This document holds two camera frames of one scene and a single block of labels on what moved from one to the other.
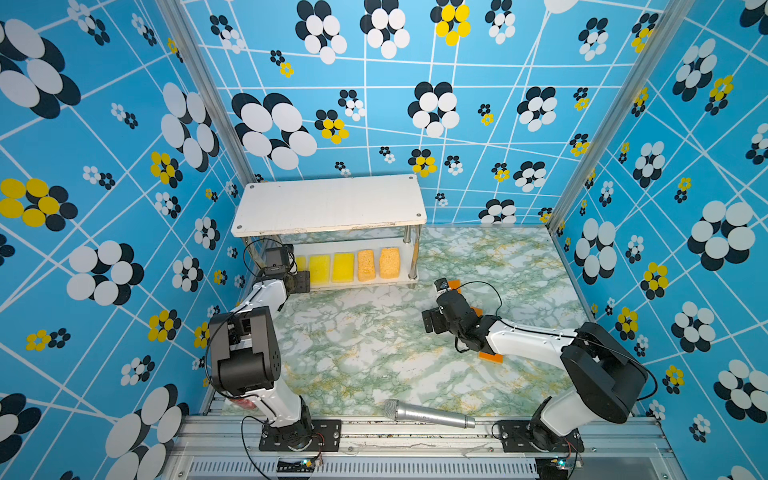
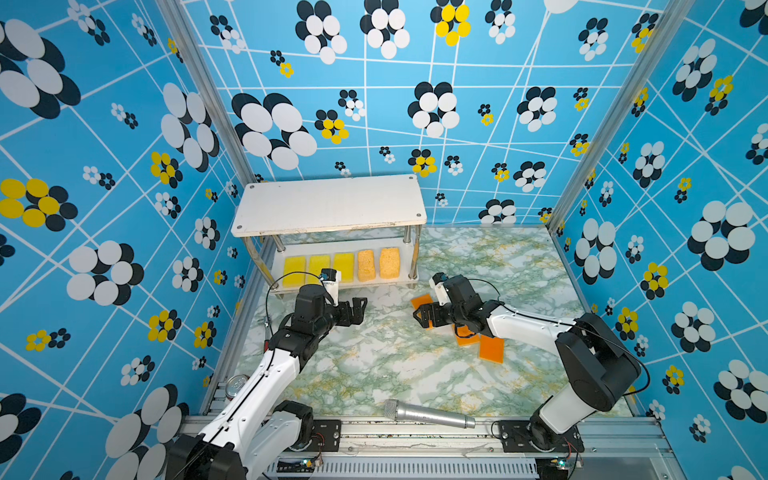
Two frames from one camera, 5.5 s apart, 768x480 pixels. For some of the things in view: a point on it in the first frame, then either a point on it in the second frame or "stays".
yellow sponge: x=320 y=269 stays
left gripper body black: x=297 y=282 to x=336 y=317
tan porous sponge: x=390 y=263 stays
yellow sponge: x=343 y=267 stays
